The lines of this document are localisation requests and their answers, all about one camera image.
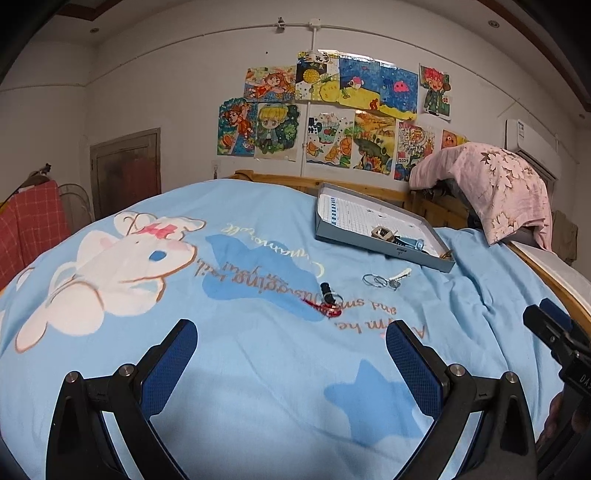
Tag red haired character drawing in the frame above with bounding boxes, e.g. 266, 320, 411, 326
419, 65, 452, 121

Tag pink floral blanket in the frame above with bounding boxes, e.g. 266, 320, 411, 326
409, 142, 553, 251

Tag red plaid cloth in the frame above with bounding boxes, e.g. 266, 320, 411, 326
1, 180, 71, 289

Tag mermaid drawing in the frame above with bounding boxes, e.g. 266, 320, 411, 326
216, 98, 256, 157

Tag electric fan grille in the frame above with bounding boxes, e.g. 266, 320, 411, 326
58, 183, 94, 234

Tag grey shallow tray box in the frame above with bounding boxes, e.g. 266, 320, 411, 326
315, 183, 455, 273

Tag cup and fish drawing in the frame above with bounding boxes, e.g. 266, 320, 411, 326
304, 105, 355, 169

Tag white mattress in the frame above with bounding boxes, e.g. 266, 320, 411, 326
510, 241, 591, 310

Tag silver hoop rings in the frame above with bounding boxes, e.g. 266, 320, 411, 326
361, 273, 401, 292

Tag yellow moon drawing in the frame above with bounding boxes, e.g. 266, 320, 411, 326
295, 50, 341, 103

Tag busy doodle drawing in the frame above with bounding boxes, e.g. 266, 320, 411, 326
394, 121, 435, 181

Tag white air conditioner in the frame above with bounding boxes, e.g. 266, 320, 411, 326
505, 119, 562, 181

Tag orange landscape drawing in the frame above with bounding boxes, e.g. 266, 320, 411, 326
353, 110, 397, 176

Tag white hair clip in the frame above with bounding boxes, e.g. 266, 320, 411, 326
388, 268, 412, 283

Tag brown wall hatch door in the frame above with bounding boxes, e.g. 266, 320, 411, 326
90, 128, 161, 219

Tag blond boy drawing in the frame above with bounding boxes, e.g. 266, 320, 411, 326
254, 103, 300, 162

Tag light blue cartoon bedsheet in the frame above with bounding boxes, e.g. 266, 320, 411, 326
1, 180, 562, 479

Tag person's right hand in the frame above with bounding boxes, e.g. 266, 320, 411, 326
536, 393, 590, 449

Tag orange haired girl drawing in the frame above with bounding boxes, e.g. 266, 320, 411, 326
243, 66, 296, 103

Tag blue sea painting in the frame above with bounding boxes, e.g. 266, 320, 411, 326
337, 53, 419, 121

